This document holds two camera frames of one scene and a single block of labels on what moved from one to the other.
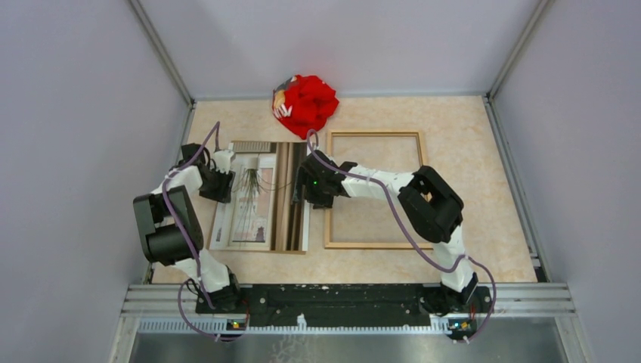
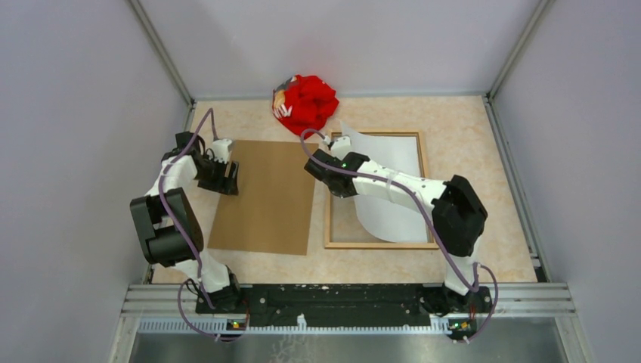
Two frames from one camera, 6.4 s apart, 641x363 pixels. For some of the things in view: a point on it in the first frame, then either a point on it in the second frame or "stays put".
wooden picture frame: x=330 y=134 stays put
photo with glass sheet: x=262 y=215 -> x=390 y=220
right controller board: x=462 y=327 stays put
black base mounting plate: x=345 y=305 stays put
